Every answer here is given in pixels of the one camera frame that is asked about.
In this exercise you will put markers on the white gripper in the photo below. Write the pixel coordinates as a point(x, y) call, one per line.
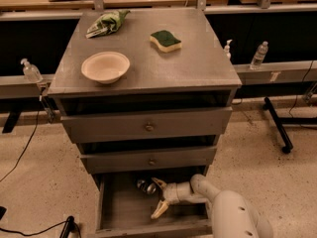
point(171, 193)

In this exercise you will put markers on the blue pepsi can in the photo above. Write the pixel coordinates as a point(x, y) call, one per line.
point(147, 187)

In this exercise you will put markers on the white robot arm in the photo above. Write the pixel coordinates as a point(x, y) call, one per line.
point(232, 216)

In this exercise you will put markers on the grey middle drawer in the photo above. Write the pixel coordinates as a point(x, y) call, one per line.
point(148, 159)

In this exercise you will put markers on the grey drawer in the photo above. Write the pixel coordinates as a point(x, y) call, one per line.
point(123, 126)
point(148, 159)
point(124, 211)

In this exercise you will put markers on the grey bottom drawer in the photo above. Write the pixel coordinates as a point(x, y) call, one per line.
point(124, 211)

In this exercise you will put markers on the grey top drawer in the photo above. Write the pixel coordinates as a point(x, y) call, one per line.
point(123, 126)

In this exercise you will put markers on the grey drawer cabinet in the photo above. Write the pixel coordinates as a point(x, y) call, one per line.
point(198, 75)

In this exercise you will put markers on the black stand on floor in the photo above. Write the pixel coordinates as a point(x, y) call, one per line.
point(68, 226)

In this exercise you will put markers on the black wheeled table leg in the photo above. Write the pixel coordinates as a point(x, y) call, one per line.
point(281, 121)

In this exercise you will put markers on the white paper bowl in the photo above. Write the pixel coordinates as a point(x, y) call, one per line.
point(105, 67)

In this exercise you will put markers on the green yellow sponge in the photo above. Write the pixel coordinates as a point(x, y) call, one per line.
point(165, 41)

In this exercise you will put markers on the small white pump bottle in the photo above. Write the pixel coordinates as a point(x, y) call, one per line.
point(227, 49)

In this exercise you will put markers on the clear water bottle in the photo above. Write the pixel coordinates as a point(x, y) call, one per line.
point(259, 56)

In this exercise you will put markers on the left hand sanitizer bottle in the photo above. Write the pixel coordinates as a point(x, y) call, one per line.
point(31, 72)

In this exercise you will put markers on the green chip bag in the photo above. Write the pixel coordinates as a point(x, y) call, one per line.
point(107, 24)

